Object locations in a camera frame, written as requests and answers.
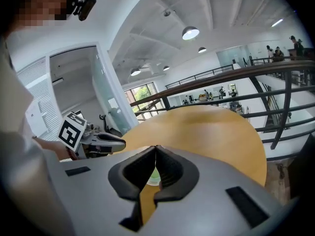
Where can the ceiling tube light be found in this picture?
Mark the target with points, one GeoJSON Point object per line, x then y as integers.
{"type": "Point", "coordinates": [277, 22]}

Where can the black staircase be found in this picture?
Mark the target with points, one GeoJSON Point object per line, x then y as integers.
{"type": "Point", "coordinates": [264, 99]}

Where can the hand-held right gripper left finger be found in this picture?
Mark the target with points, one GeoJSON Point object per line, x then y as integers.
{"type": "Point", "coordinates": [93, 193]}

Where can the black head camera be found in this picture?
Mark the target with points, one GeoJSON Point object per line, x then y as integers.
{"type": "Point", "coordinates": [85, 6]}

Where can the wooden handrail black railing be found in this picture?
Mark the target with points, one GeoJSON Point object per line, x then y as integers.
{"type": "Point", "coordinates": [246, 74]}

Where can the person's left forearm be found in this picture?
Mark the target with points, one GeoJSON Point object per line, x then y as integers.
{"type": "Point", "coordinates": [53, 146]}

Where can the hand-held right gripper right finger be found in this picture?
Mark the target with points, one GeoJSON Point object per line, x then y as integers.
{"type": "Point", "coordinates": [211, 200]}

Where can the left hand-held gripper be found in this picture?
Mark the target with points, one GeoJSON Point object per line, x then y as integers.
{"type": "Point", "coordinates": [71, 134]}

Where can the large dome pendant lamp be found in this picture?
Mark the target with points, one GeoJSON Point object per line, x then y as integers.
{"type": "Point", "coordinates": [190, 32]}

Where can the grey ceiling fixture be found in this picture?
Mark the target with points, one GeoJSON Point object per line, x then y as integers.
{"type": "Point", "coordinates": [166, 13]}

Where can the frosted glass door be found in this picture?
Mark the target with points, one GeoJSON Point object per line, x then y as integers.
{"type": "Point", "coordinates": [113, 102]}

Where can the white paper sign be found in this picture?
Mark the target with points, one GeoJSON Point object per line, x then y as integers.
{"type": "Point", "coordinates": [34, 115]}

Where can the white window blinds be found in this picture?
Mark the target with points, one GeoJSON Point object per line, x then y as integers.
{"type": "Point", "coordinates": [41, 90]}

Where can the light green dish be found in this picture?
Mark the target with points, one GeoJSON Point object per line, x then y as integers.
{"type": "Point", "coordinates": [154, 178]}

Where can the black framed window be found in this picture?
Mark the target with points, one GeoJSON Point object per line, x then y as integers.
{"type": "Point", "coordinates": [142, 95]}

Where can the black metal balcony railing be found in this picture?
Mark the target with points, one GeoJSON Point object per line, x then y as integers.
{"type": "Point", "coordinates": [204, 74]}

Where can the person's head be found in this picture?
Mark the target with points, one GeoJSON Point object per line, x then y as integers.
{"type": "Point", "coordinates": [39, 4]}

